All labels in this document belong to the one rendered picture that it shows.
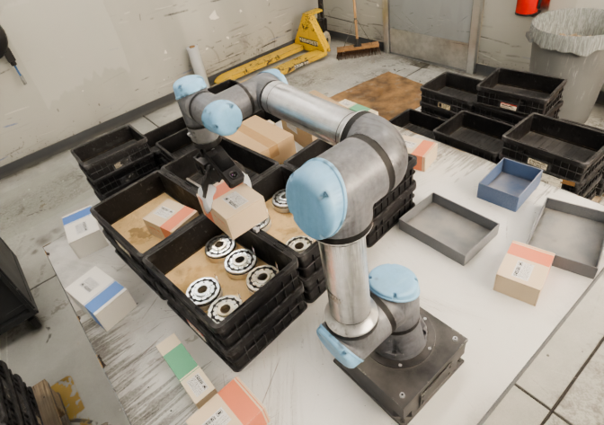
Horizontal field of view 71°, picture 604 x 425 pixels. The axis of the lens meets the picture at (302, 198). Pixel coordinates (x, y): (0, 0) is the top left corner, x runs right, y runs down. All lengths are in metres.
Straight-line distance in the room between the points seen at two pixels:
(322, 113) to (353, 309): 0.39
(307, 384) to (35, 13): 3.67
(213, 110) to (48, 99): 3.53
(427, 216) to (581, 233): 0.50
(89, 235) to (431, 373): 1.34
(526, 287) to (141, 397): 1.13
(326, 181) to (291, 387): 0.76
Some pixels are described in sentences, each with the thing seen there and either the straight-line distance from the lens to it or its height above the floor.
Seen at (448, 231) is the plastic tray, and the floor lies 0.70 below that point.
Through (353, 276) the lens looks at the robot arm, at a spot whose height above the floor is 1.21.
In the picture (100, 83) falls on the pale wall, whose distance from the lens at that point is 4.46.
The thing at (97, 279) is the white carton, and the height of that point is 0.79.
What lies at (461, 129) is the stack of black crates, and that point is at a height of 0.38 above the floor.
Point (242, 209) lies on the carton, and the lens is 1.12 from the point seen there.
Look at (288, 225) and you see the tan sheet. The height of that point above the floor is 0.83.
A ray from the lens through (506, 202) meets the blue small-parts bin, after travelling 1.71.
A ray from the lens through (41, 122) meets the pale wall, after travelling 4.44.
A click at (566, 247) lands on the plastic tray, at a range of 1.63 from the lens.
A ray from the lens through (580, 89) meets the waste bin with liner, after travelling 3.48.
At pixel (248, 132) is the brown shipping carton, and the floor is 0.86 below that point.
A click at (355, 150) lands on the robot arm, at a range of 0.67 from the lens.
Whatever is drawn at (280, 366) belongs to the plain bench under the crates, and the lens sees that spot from 1.30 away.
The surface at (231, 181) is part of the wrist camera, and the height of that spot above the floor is 1.22.
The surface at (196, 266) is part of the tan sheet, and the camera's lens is 1.44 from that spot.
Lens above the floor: 1.81
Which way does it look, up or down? 39 degrees down
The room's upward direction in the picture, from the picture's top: 11 degrees counter-clockwise
